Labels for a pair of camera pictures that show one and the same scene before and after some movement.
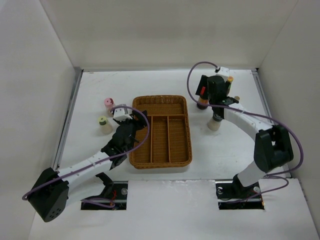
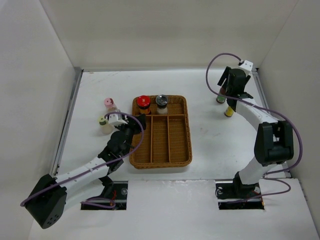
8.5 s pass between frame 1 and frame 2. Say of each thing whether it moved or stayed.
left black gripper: stayed
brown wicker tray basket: stayed
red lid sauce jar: moved
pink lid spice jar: stayed
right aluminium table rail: stayed
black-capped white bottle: moved
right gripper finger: moved
